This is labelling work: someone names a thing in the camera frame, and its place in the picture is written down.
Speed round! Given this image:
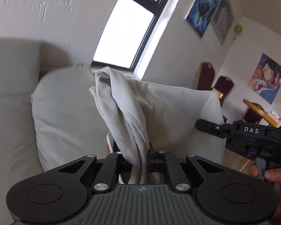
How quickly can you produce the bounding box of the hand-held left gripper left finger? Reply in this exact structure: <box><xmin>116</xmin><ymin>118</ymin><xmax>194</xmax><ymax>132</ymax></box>
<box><xmin>57</xmin><ymin>151</ymin><xmax>134</xmax><ymax>193</ymax></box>

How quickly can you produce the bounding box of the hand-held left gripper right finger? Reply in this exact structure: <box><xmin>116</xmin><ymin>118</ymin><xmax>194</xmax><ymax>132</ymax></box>
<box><xmin>146</xmin><ymin>142</ymin><xmax>226</xmax><ymax>192</ymax></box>

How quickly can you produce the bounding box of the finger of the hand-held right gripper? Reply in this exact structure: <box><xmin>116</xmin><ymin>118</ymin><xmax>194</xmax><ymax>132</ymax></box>
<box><xmin>195</xmin><ymin>119</ymin><xmax>227</xmax><ymax>138</ymax></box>

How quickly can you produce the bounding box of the light grey shirt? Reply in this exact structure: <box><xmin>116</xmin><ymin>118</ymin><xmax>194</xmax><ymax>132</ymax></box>
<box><xmin>89</xmin><ymin>67</ymin><xmax>226</xmax><ymax>185</ymax></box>

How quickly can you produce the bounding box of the small pink flat object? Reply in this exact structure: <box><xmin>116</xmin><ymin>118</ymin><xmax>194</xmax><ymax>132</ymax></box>
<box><xmin>106</xmin><ymin>133</ymin><xmax>116</xmax><ymax>154</ymax></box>

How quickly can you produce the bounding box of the round wooden table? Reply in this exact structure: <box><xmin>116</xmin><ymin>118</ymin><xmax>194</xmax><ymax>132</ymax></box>
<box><xmin>243</xmin><ymin>99</ymin><xmax>281</xmax><ymax>128</ymax></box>

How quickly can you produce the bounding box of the light grey sofa pillow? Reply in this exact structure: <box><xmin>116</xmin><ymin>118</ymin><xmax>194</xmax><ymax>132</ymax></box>
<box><xmin>30</xmin><ymin>67</ymin><xmax>122</xmax><ymax>173</ymax></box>

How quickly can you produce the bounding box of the beige sofa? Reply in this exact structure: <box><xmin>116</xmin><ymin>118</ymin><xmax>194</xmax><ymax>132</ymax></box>
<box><xmin>0</xmin><ymin>37</ymin><xmax>113</xmax><ymax>218</ymax></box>

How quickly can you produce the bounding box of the black framed window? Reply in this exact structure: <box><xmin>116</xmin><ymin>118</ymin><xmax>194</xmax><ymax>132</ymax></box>
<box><xmin>91</xmin><ymin>0</ymin><xmax>181</xmax><ymax>73</ymax></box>

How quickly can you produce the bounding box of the maroon chair with gold frame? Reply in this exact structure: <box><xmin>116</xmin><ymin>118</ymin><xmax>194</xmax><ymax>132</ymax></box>
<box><xmin>211</xmin><ymin>75</ymin><xmax>235</xmax><ymax>101</ymax></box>
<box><xmin>195</xmin><ymin>62</ymin><xmax>216</xmax><ymax>92</ymax></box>
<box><xmin>242</xmin><ymin>102</ymin><xmax>265</xmax><ymax>125</ymax></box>

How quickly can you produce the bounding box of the orange and blue wall poster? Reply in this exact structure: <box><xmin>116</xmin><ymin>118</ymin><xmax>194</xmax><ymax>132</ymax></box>
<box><xmin>247</xmin><ymin>53</ymin><xmax>281</xmax><ymax>105</ymax></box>

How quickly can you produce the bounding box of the yellow green wall decoration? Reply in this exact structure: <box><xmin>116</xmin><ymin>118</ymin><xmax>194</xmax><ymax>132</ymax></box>
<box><xmin>232</xmin><ymin>23</ymin><xmax>243</xmax><ymax>44</ymax></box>

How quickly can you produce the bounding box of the pink wall poster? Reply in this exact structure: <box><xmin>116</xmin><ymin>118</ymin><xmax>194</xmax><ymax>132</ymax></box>
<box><xmin>212</xmin><ymin>0</ymin><xmax>235</xmax><ymax>46</ymax></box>

